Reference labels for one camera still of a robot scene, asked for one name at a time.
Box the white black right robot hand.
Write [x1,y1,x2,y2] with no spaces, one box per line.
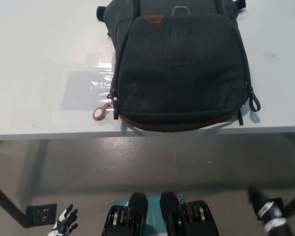
[246,186,294,236]

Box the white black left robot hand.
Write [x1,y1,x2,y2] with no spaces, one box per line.
[47,203,79,236]

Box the dark grey fabric backpack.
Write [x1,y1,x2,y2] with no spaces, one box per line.
[96,0,262,133]

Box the clear plastic bag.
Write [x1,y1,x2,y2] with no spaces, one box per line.
[60,70,114,111]

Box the round brown leather tag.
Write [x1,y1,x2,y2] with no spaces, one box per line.
[92,101,112,121]

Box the clear plastic sleeve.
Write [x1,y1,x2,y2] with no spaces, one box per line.
[39,50,119,124]

